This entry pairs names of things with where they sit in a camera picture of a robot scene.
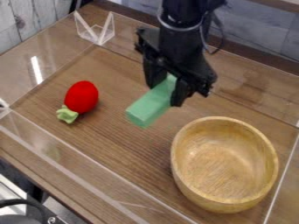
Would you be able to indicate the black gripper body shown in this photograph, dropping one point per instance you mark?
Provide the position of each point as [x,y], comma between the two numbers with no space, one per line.
[178,44]

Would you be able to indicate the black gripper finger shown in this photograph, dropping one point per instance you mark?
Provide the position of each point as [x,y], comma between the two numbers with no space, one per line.
[186,87]
[154,72]

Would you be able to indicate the green rectangular block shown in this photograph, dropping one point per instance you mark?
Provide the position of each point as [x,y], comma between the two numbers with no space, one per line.
[152,104]

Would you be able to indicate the brown wooden bowl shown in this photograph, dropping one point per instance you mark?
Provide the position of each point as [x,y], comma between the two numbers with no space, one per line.
[225,164]

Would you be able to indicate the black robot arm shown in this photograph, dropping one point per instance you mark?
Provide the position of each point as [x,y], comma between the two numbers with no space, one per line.
[186,11]

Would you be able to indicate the red plush strawberry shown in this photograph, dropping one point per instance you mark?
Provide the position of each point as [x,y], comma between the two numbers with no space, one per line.
[80,100]

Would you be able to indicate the clear acrylic corner bracket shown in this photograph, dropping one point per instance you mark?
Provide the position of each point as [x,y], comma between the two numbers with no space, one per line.
[96,34]

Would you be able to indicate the clear acrylic tray wall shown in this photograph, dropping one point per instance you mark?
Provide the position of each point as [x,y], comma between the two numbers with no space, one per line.
[94,191]

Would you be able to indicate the black metal bracket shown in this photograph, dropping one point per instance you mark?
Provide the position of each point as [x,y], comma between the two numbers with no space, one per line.
[39,212]

